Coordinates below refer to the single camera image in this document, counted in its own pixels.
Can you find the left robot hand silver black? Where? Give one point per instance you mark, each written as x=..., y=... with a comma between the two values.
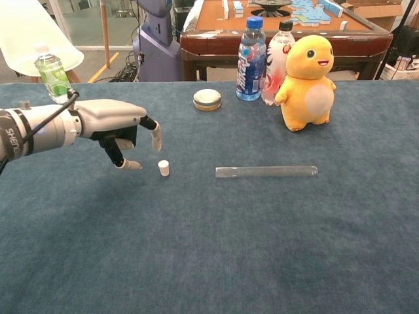
x=108, y=114

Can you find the small white cap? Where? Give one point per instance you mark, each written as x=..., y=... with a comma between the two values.
x=163, y=168

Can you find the clear glass test tube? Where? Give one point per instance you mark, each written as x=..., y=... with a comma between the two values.
x=265, y=171

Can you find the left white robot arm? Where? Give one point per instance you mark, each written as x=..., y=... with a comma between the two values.
x=49, y=134

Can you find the green label water bottle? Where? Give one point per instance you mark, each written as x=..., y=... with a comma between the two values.
x=54, y=75

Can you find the blue grey machine base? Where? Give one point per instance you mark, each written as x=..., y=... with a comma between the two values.
x=157, y=49

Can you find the wooden pole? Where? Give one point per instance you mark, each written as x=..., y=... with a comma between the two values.
x=105, y=32

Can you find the round tin white lid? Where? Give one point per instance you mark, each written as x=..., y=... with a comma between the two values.
x=207, y=99

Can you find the white chair wooden legs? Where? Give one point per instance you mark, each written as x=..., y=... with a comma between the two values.
x=29, y=36

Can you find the blue cap water bottle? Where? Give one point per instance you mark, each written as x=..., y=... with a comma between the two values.
x=250, y=65

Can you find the blue carpet table mat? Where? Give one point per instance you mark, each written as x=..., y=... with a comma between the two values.
x=229, y=229

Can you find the black cap pink label bottle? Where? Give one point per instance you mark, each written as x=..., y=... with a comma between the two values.
x=275, y=65

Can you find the black round table hub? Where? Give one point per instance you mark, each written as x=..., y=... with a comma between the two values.
x=271, y=8

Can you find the yellow plush toy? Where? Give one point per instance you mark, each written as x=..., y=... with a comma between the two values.
x=307, y=98

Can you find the brown mahjong table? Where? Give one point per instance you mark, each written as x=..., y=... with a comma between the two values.
x=353, y=42

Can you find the cardboard box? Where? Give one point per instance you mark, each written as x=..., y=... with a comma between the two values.
x=376, y=14

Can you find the black tripod stand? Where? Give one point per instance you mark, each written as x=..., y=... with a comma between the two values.
x=405, y=16

